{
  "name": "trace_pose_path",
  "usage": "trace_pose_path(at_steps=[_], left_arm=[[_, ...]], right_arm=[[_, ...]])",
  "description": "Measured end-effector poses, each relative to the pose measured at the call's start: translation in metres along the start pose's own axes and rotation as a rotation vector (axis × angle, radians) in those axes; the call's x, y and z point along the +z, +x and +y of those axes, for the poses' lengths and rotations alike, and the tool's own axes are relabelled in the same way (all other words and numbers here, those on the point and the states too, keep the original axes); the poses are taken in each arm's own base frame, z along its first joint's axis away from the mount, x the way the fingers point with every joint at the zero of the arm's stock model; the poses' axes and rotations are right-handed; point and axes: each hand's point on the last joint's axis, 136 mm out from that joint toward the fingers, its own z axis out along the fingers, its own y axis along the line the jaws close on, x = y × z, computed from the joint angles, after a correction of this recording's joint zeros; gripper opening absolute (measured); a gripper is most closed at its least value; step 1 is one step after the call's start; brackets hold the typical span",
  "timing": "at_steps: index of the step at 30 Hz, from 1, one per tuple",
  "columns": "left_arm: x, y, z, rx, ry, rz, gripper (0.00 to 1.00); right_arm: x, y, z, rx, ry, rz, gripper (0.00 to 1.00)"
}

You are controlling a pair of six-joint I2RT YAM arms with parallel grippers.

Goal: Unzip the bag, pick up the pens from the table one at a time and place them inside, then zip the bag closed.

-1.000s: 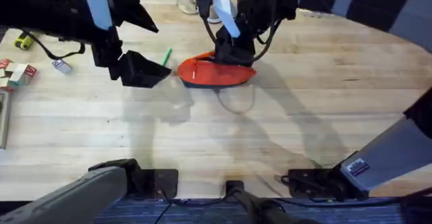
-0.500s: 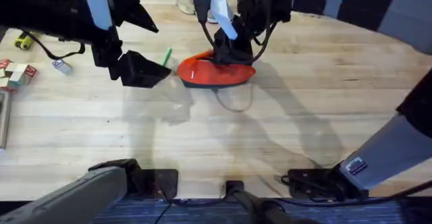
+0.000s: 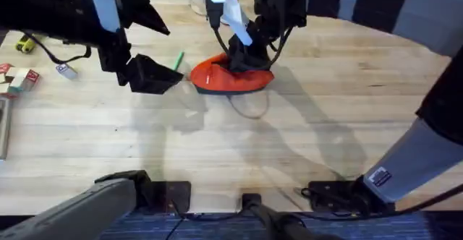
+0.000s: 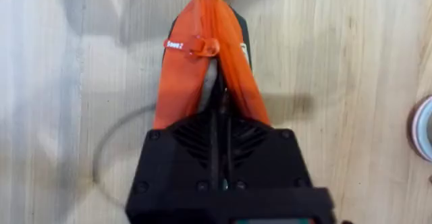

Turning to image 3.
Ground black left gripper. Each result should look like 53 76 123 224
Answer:
54 0 185 95

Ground orange soft zip bag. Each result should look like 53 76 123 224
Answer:
190 51 275 95

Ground green pen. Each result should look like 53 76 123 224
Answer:
172 51 185 72

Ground right wrist upright plate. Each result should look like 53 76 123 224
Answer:
221 0 253 47

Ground wrist upright plate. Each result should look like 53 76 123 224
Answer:
86 0 121 33
221 0 253 47

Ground left wrist upright plate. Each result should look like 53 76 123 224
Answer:
86 0 121 33

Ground yellow toy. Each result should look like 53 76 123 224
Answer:
14 33 37 55

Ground heap of toy blocks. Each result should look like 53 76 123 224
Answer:
0 62 41 100

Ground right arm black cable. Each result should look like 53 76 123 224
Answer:
212 25 294 72

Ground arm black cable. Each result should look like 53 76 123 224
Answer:
21 32 92 65
212 25 294 72

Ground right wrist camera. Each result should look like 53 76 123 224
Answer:
203 0 229 30

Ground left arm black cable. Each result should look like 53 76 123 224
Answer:
21 32 92 65

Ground black rail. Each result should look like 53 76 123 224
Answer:
137 180 397 221

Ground black camera stand post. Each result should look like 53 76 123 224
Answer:
240 192 343 240

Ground black cable at rail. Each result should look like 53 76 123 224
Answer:
392 182 463 216

